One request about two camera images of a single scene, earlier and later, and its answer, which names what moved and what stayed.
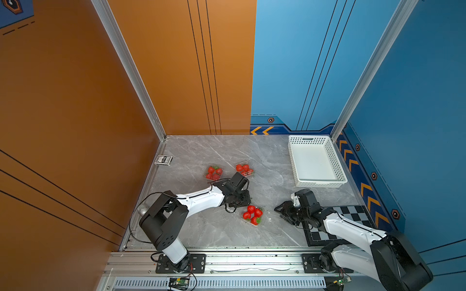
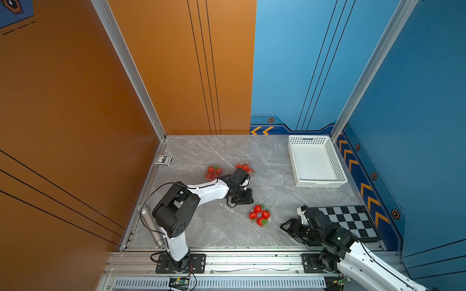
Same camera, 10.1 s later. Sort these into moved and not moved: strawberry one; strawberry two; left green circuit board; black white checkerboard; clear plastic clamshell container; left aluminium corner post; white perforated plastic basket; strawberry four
Moved: strawberry two; strawberry four; strawberry one
Not moved: black white checkerboard; left aluminium corner post; clear plastic clamshell container; left green circuit board; white perforated plastic basket
